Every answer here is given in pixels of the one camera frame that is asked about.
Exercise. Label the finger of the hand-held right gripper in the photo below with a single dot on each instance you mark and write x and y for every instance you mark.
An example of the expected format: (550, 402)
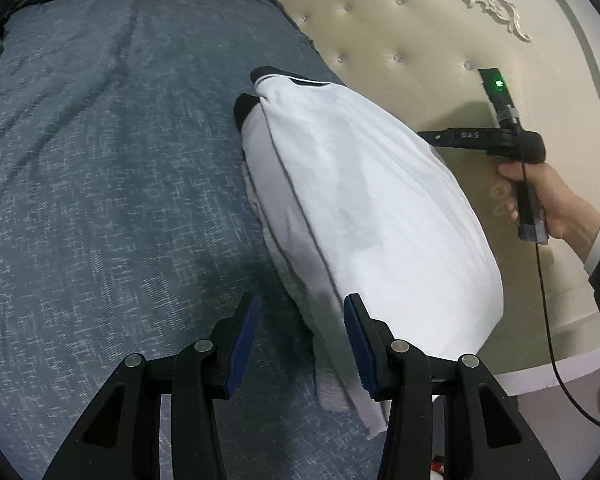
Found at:
(437, 138)

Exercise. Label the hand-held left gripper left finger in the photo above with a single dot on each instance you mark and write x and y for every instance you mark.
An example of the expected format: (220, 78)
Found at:
(242, 340)

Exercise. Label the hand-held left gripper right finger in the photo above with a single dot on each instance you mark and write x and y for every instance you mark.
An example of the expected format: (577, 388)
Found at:
(360, 345)

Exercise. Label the white polo shirt black trim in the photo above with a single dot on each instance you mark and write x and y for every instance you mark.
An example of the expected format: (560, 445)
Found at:
(370, 200)

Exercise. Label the person's right hand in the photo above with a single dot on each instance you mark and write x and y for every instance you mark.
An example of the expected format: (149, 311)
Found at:
(562, 205)

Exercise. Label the cream tufted headboard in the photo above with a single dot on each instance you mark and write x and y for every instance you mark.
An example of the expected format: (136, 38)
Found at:
(405, 25)

